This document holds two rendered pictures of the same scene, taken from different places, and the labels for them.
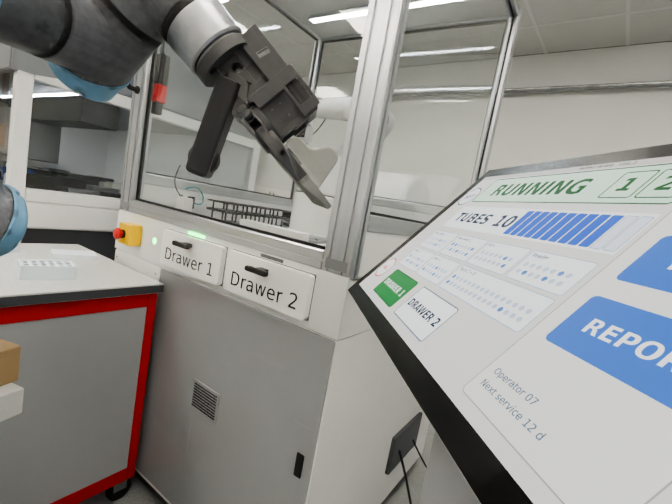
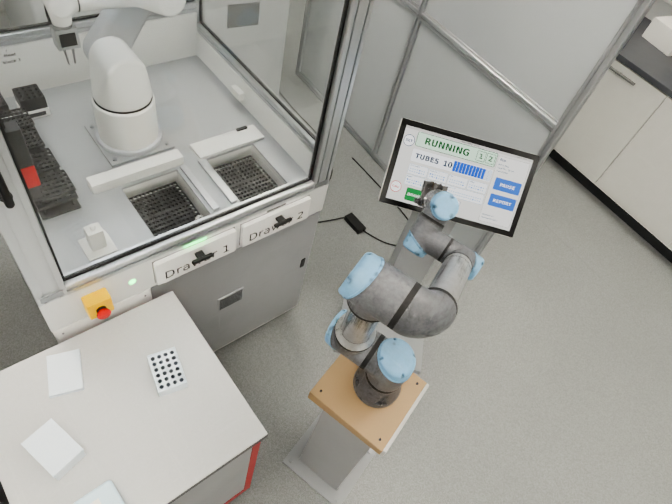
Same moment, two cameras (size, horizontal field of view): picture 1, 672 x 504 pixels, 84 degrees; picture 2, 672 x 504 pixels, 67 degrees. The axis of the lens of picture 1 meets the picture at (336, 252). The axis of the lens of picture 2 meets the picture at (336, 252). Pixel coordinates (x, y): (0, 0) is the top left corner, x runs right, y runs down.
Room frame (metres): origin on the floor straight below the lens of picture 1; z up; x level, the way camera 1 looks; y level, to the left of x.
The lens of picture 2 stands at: (0.59, 1.32, 2.26)
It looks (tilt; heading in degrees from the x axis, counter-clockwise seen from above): 51 degrees down; 275
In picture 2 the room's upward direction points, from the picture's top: 18 degrees clockwise
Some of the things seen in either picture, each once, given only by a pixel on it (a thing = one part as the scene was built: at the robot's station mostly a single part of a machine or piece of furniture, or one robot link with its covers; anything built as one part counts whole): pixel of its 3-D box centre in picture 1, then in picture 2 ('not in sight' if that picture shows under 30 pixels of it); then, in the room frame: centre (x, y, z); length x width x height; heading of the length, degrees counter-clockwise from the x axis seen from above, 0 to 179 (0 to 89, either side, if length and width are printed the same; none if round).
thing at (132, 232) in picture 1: (129, 234); (98, 304); (1.27, 0.71, 0.88); 0.07 x 0.05 x 0.07; 57
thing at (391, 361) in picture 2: not in sight; (390, 363); (0.41, 0.58, 0.97); 0.13 x 0.12 x 0.14; 166
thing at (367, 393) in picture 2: not in sight; (380, 378); (0.41, 0.58, 0.85); 0.15 x 0.15 x 0.10
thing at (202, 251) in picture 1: (190, 255); (196, 256); (1.10, 0.43, 0.87); 0.29 x 0.02 x 0.11; 57
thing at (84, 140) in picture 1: (78, 153); not in sight; (2.33, 1.67, 1.13); 1.78 x 1.14 x 0.45; 57
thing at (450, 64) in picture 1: (458, 88); not in sight; (1.22, -0.28, 1.52); 0.87 x 0.01 x 0.86; 147
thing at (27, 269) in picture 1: (47, 269); (167, 371); (1.01, 0.78, 0.78); 0.12 x 0.08 x 0.04; 136
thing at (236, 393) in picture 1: (284, 368); (154, 239); (1.48, 0.12, 0.40); 1.03 x 0.95 x 0.80; 57
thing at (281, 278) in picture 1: (265, 282); (276, 221); (0.93, 0.16, 0.87); 0.29 x 0.02 x 0.11; 57
